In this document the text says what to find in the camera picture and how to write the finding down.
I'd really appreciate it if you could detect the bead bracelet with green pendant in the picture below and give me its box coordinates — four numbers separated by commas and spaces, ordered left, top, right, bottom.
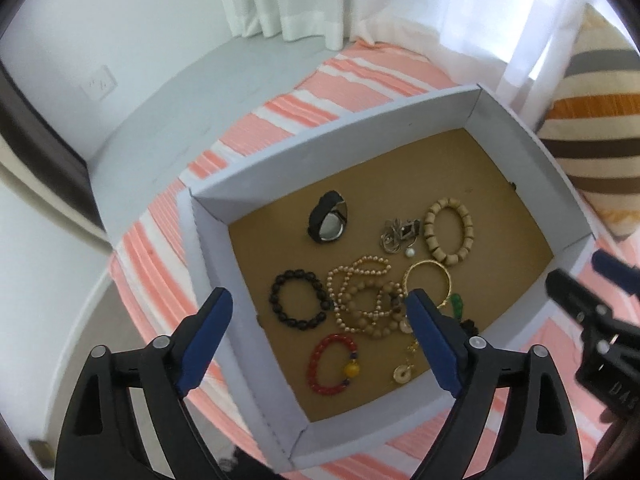
334, 280, 480, 341

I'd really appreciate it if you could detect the sheer white curtain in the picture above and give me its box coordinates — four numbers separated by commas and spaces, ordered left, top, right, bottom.
350, 0, 596, 126

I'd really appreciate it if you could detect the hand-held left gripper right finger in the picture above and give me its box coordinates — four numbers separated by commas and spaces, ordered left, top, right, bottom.
405, 290, 586, 480

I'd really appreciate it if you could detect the striped brown cream pillow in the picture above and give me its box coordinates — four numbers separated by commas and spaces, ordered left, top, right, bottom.
535, 4, 640, 238

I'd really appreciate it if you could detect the pearl necklace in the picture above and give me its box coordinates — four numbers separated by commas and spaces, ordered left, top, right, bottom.
326, 255, 406, 318

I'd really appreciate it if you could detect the tan wooden bead bracelet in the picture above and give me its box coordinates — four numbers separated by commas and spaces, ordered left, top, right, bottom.
423, 197, 474, 266

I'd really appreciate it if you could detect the white wall outlet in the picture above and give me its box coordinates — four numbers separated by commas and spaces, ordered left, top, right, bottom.
82, 65, 118, 101

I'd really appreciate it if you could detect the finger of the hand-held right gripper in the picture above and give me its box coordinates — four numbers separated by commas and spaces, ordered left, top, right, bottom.
591, 250, 640, 303
545, 269, 618, 332

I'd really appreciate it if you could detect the gold bangle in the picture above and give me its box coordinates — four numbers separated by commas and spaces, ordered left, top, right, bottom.
402, 259, 455, 311

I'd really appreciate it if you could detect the dark brown furniture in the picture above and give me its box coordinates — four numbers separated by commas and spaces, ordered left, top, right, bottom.
0, 57, 108, 233

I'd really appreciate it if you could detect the red bead bracelet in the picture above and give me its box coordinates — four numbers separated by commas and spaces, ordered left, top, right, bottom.
306, 332, 360, 395

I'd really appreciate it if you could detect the black wristwatch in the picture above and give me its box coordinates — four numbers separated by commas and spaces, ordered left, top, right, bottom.
307, 191, 348, 245

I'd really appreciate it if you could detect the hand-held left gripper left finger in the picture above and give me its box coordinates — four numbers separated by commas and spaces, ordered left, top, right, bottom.
55, 287, 234, 480

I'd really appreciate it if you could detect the pink white striped blanket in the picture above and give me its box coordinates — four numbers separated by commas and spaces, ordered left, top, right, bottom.
107, 40, 640, 480

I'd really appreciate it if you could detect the white cardboard box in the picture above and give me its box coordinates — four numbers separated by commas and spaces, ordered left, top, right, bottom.
176, 84, 598, 473

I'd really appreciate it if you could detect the silver keychain with pearl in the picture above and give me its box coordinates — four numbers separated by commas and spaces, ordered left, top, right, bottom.
378, 217, 421, 258

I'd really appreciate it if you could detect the black bead bracelet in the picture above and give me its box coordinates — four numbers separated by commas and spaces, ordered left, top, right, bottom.
270, 269, 335, 332

